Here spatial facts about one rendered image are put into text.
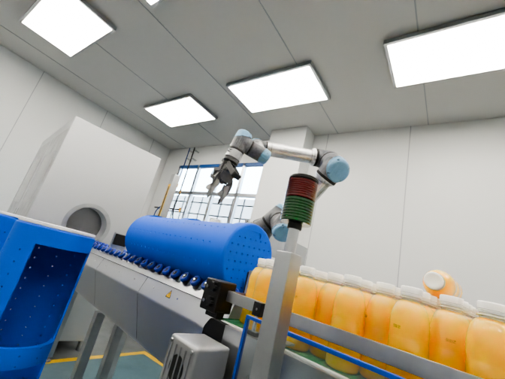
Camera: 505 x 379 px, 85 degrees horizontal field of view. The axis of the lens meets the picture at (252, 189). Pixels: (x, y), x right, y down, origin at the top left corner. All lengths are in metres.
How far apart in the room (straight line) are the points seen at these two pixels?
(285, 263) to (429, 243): 3.27
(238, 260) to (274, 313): 0.56
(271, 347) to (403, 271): 3.24
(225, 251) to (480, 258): 3.08
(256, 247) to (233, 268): 0.14
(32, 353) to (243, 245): 0.83
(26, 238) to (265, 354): 0.98
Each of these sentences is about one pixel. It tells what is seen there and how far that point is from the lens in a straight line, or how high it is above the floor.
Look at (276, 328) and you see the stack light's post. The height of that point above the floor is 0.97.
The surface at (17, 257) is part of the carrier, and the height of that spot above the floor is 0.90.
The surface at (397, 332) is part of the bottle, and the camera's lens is 0.65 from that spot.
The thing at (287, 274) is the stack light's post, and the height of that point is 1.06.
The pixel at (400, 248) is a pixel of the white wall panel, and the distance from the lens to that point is 3.75.
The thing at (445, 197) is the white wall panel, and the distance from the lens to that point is 3.90.
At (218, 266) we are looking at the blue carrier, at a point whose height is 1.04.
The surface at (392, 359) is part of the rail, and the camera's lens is 0.63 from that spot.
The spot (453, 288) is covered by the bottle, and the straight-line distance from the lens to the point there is 0.84.
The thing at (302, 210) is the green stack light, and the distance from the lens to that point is 0.54.
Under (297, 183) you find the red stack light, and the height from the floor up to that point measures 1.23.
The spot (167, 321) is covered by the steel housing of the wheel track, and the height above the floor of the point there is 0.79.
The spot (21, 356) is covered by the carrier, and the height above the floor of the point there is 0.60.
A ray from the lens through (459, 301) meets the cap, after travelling 0.69.
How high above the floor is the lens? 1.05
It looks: 16 degrees up
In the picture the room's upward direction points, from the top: 14 degrees clockwise
